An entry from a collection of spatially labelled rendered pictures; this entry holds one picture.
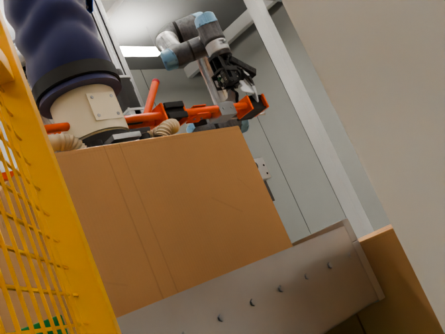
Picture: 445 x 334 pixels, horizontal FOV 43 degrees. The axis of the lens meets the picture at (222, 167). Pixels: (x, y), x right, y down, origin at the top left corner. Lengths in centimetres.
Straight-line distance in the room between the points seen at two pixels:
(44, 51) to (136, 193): 46
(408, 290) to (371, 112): 111
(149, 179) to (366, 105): 90
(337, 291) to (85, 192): 59
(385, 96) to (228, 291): 74
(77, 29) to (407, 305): 107
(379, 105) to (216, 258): 93
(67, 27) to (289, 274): 81
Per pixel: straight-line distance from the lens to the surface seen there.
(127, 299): 115
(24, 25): 156
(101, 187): 120
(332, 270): 134
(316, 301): 126
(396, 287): 152
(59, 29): 151
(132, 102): 236
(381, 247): 150
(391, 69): 41
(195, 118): 171
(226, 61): 192
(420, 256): 42
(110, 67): 149
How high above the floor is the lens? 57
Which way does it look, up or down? 11 degrees up
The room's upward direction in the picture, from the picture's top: 24 degrees counter-clockwise
